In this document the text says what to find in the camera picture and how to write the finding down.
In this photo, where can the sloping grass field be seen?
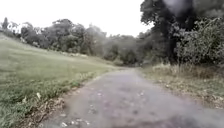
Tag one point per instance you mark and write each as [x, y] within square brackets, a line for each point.
[30, 73]

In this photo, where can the grass verge with leaves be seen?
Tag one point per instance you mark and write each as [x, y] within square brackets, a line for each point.
[190, 81]

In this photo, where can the grey asphalt path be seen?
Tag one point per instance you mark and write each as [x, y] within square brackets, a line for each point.
[126, 100]

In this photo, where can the wood of trees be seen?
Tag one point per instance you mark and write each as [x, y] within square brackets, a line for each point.
[186, 36]

